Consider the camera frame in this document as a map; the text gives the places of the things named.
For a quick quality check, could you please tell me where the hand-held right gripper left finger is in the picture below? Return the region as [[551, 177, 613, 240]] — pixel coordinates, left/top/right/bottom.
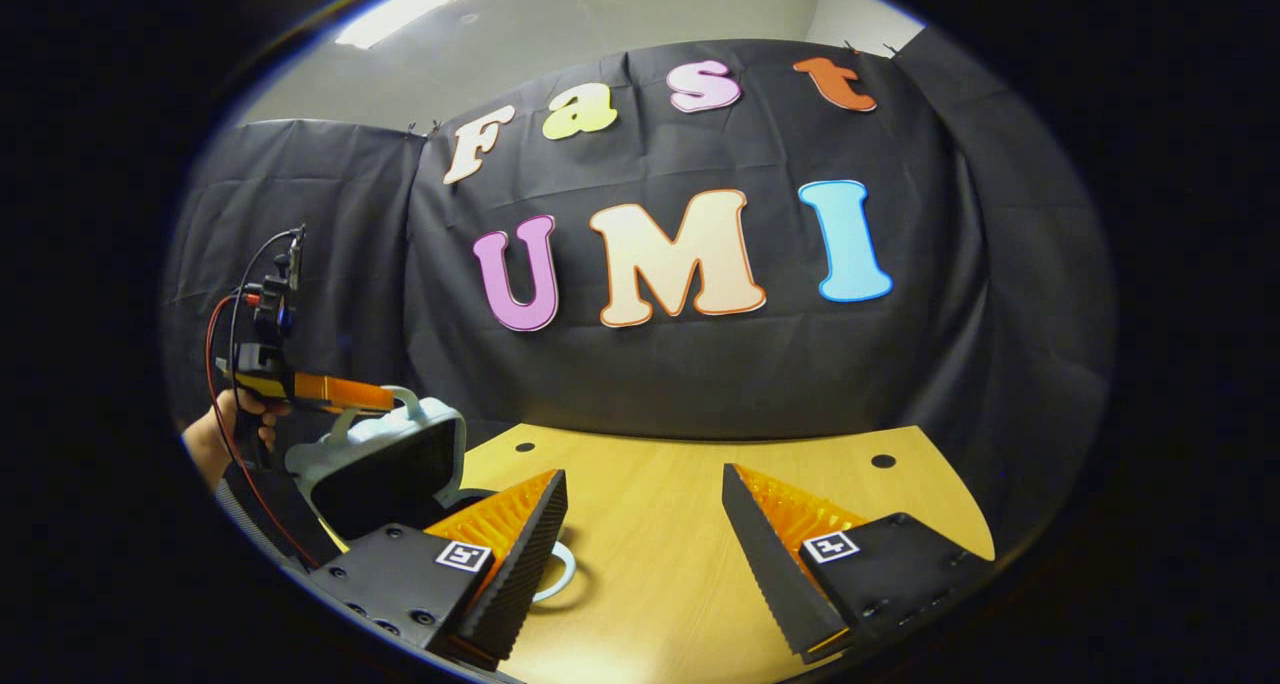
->
[[308, 468, 569, 665]]

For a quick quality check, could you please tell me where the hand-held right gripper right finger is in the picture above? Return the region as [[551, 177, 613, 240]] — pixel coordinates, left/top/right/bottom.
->
[[720, 462, 999, 665]]

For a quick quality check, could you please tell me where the pale blue suitcase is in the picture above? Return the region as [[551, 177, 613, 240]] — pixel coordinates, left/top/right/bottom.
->
[[285, 384, 579, 605]]

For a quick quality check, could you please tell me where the black backdrop cloth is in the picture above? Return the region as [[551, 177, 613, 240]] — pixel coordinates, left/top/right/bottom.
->
[[160, 26, 1116, 565]]

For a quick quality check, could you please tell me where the red cable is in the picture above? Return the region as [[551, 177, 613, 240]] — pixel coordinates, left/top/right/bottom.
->
[[205, 294, 321, 570]]

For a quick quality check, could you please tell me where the black cable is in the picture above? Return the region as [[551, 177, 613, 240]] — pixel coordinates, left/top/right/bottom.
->
[[228, 226, 304, 365]]

